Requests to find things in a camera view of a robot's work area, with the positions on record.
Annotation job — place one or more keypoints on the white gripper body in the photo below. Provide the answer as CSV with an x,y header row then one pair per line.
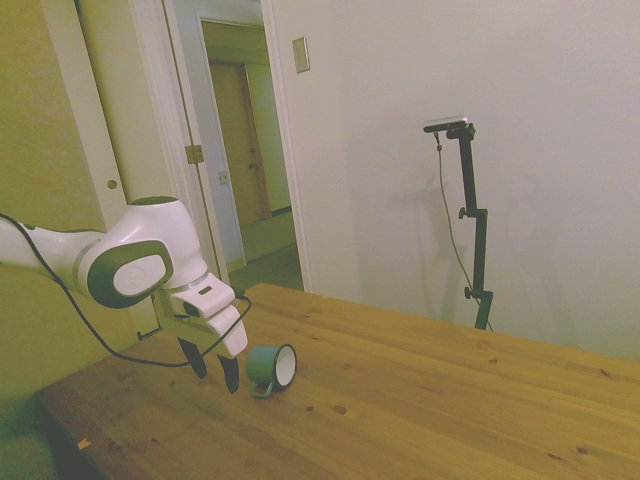
x,y
225,335

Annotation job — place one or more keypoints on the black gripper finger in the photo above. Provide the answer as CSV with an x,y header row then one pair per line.
x,y
230,375
197,362

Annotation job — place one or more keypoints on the blue enamel mug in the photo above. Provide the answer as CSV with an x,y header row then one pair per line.
x,y
262,365

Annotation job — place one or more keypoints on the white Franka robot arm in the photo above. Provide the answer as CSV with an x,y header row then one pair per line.
x,y
150,225

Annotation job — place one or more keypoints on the brass door hinge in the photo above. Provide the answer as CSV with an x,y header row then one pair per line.
x,y
194,154

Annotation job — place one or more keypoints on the round closet door knob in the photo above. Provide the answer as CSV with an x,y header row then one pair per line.
x,y
112,184

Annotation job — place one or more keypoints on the brown wooden hallway door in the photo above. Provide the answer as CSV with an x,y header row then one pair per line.
x,y
240,140

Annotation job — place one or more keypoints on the white open door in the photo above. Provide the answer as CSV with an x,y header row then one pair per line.
x,y
212,125

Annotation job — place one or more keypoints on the white closet door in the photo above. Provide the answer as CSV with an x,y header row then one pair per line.
x,y
135,100

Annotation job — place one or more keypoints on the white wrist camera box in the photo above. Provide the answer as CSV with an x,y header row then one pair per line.
x,y
210,300

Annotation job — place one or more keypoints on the black camera stand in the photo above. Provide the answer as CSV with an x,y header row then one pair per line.
x,y
481,250
442,175

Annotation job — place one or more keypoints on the grey camera on stand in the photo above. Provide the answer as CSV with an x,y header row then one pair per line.
x,y
447,123

